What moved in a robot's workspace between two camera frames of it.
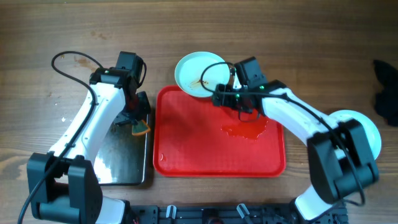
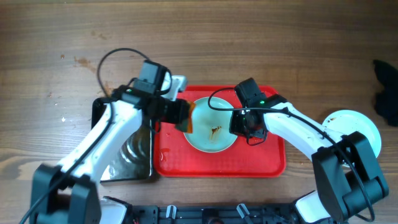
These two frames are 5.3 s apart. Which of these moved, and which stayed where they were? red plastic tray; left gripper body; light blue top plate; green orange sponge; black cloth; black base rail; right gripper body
Moved: right gripper body; light blue top plate; left gripper body; green orange sponge
Stayed: red plastic tray; black cloth; black base rail
